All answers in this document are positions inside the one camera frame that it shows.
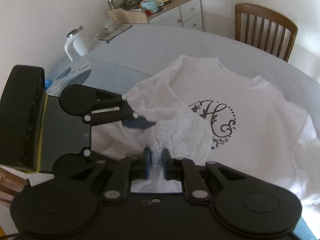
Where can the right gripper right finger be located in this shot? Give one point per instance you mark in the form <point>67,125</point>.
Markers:
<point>185,171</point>

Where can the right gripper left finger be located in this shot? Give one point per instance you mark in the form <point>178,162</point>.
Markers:
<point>124,173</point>

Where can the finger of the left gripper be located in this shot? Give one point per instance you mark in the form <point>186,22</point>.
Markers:
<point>135,122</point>

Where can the white sweatshirt with monogram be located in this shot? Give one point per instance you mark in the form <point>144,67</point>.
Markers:
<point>205,112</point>

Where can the glass teapot on tray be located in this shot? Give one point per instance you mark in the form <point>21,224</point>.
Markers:
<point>112,29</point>

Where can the white kettle jug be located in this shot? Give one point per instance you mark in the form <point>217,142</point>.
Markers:
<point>79,40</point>

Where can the wooden box tray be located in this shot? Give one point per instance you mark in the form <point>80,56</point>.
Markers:
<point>128,17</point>

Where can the light blue mug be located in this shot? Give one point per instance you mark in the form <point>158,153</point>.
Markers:
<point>151,5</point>

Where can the white drawer cabinet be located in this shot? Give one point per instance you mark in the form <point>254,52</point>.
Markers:
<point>186,14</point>

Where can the brown wooden chair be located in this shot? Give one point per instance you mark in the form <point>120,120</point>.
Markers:
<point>265,29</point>

